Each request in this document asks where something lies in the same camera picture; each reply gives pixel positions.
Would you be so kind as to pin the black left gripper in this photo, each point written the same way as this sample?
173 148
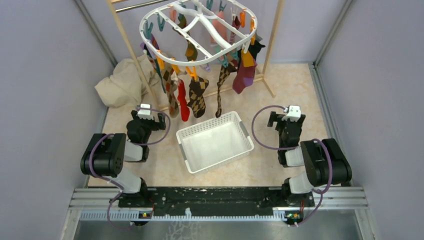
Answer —
160 124

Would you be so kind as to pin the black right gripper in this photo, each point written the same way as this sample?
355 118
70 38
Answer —
276 117

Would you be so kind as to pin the red sock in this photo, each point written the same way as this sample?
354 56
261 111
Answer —
184 109

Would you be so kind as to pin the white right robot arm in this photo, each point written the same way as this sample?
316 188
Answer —
323 160

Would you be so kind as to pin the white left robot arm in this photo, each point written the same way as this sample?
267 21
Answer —
106 154

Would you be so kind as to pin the white oval clip hanger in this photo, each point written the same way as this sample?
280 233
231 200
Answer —
190 33

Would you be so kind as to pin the beige crumpled cloth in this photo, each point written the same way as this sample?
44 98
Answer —
123 87

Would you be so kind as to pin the brown beige argyle sock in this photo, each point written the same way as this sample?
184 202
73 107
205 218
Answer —
170 88

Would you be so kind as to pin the maroon purple sock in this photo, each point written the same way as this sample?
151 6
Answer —
245 73

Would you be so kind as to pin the dark teal sock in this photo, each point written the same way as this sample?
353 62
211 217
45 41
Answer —
158 71

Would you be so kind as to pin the white plastic basket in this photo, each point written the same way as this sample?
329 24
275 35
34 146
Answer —
214 143

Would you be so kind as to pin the orange clothes clip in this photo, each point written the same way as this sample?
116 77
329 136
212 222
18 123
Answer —
191 70

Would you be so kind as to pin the thin brown argyle sock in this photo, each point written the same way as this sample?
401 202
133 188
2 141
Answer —
224 73

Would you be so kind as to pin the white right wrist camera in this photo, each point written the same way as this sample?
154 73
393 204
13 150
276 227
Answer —
292 113

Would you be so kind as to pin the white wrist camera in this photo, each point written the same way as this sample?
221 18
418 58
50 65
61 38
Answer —
143 111
292 113

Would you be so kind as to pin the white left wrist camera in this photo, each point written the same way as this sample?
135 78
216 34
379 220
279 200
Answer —
143 111

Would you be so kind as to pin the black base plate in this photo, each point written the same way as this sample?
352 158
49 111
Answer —
217 201

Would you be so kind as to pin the aluminium front rail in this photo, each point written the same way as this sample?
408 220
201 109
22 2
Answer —
102 204

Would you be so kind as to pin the wooden drying rack frame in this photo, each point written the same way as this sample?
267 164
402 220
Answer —
130 49

